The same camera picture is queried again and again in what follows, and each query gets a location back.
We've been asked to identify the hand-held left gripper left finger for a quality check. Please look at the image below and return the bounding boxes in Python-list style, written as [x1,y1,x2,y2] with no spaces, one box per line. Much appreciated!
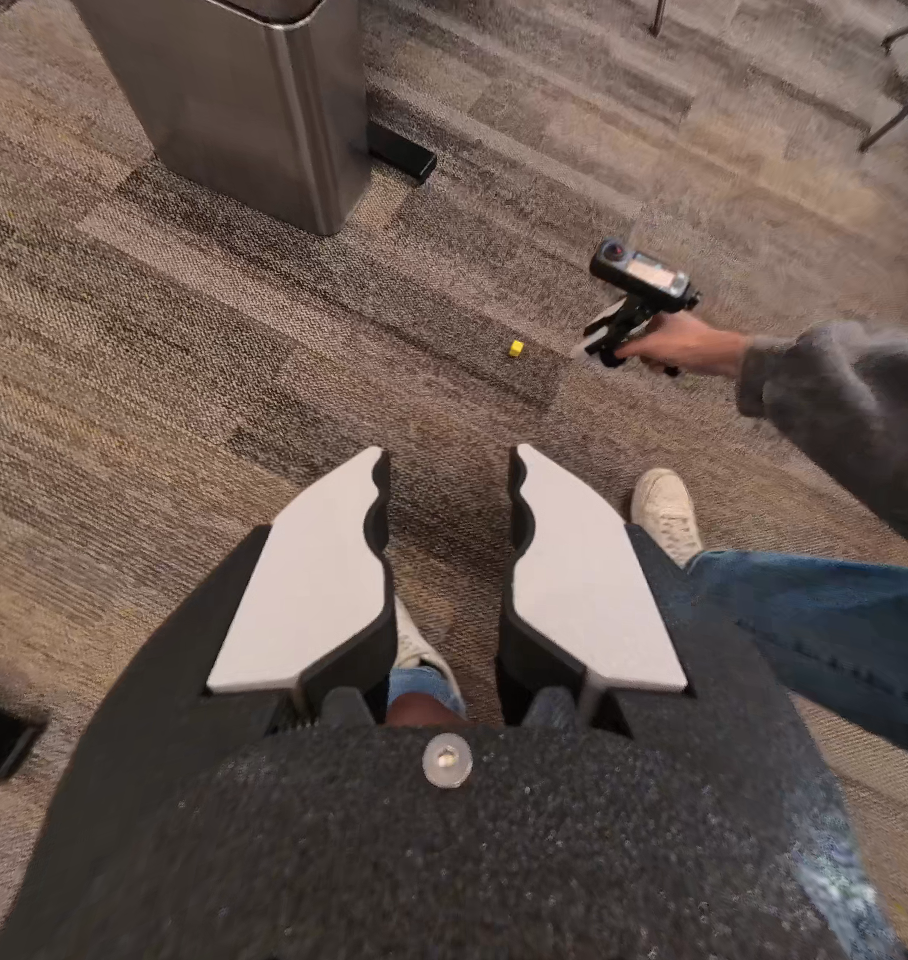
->
[206,446,398,725]

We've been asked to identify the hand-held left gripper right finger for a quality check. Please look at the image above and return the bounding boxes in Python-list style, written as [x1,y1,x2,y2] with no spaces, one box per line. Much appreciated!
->
[495,442,689,725]

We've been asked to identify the person's right forearm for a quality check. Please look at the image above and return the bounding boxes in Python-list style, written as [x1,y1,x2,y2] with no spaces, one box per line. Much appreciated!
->
[737,321,908,560]

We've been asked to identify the person's right hand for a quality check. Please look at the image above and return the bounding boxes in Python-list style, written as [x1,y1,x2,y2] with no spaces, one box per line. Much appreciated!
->
[615,311,751,378]

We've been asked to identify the white sneaker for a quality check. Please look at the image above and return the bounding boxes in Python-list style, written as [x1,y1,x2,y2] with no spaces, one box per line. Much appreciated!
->
[392,596,456,678]
[631,468,704,569]

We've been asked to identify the person's blue jeans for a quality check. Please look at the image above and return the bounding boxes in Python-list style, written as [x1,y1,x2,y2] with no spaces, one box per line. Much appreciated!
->
[386,549,908,768]

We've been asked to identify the black desk foot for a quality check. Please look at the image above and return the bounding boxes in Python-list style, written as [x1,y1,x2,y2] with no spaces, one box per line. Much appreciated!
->
[367,122,438,186]
[0,696,48,783]

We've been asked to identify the black chair base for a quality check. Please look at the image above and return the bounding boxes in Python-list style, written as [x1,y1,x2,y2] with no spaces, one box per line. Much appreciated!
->
[859,15,908,153]

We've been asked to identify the steel trash can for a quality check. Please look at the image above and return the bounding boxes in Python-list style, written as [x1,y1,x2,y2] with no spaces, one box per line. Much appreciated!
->
[71,0,374,238]

